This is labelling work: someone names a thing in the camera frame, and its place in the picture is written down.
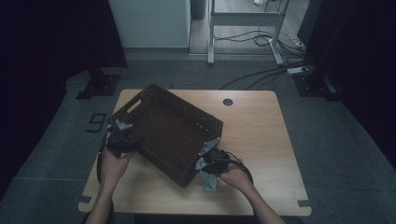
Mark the white metal desk frame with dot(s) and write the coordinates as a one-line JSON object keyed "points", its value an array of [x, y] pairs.
{"points": [[246, 18]]}

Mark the dark round table grommet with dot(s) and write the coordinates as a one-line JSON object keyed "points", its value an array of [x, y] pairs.
{"points": [[228, 102]]}

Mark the white cabinet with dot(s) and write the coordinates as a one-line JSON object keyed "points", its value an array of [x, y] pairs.
{"points": [[149, 23]]}

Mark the dark curtain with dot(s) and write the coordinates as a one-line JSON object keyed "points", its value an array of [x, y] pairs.
{"points": [[46, 62], [364, 62]]}

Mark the person's left hand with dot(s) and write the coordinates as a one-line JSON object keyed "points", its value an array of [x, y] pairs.
{"points": [[113, 168]]}

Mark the white power strip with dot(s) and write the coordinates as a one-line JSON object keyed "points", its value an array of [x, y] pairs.
{"points": [[297, 70]]}

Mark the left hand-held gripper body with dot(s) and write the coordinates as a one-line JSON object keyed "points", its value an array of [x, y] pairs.
{"points": [[118, 140]]}

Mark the brown woven basket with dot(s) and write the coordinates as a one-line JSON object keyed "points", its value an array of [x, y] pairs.
{"points": [[168, 133]]}

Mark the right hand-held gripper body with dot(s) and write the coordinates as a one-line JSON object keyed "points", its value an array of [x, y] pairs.
{"points": [[214, 160]]}

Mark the person's right hand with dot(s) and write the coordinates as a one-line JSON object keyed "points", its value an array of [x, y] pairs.
{"points": [[236, 177]]}

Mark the black stand base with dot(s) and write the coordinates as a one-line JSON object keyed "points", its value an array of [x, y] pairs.
{"points": [[99, 85], [314, 85]]}

